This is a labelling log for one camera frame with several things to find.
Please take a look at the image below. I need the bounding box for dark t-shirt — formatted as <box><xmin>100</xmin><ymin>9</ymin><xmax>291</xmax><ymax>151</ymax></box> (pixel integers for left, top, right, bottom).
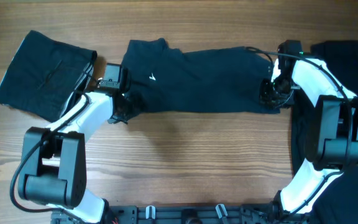
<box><xmin>122</xmin><ymin>38</ymin><xmax>280</xmax><ymax>119</ymax></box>

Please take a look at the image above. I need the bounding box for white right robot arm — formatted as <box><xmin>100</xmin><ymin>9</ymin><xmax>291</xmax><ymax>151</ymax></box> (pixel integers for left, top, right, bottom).
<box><xmin>259</xmin><ymin>40</ymin><xmax>358</xmax><ymax>221</ymax></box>

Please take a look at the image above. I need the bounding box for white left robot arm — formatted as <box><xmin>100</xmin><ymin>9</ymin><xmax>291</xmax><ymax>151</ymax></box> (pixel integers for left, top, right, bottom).
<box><xmin>9</xmin><ymin>91</ymin><xmax>133</xmax><ymax>223</ymax></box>

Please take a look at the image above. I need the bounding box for folded dark garment stack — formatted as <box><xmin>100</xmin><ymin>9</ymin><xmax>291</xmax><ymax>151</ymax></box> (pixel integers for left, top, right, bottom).
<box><xmin>0</xmin><ymin>30</ymin><xmax>98</xmax><ymax>122</ymax></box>

